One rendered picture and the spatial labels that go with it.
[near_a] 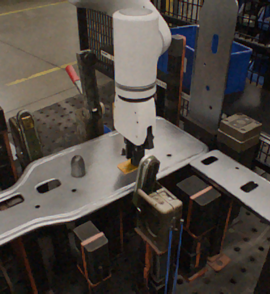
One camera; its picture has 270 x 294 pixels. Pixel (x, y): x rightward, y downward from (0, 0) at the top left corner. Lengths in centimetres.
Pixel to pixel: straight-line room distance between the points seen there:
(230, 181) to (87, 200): 32
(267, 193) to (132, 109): 34
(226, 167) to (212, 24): 35
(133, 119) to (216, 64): 30
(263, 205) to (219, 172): 13
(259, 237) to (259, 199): 35
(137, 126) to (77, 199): 20
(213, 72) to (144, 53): 31
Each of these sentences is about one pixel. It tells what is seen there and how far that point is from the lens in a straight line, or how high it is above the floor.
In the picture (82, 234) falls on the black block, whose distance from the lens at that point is 68.
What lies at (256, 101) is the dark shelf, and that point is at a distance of 110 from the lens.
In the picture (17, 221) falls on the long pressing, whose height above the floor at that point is 100.
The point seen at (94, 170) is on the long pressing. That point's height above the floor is 100.
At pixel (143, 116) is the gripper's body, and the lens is 70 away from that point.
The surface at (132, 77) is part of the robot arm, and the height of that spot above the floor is 124.
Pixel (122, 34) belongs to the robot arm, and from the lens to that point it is 64.
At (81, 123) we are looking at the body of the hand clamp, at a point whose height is 102.
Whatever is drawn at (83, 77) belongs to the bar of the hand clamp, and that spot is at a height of 116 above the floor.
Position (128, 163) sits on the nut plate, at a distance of 82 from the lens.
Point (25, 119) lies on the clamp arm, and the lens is 86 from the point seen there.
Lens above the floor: 150
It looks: 36 degrees down
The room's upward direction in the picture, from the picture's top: straight up
